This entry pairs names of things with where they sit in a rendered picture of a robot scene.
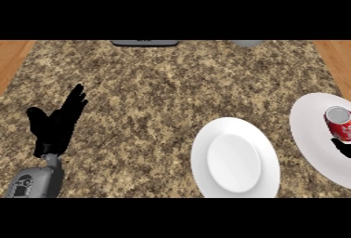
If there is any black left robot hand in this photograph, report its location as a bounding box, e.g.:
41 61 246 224
25 83 90 157

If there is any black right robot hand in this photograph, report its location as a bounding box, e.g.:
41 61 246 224
329 138 351 160

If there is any white plate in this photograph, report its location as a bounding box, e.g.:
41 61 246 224
289 92 351 190
189 116 282 199

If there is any red soda can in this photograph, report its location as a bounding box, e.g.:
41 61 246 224
322 105 351 143

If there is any dark grey flat appliance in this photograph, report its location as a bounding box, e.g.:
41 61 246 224
111 39 182 47

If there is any grey round object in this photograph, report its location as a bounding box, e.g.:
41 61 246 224
230 39 266 48

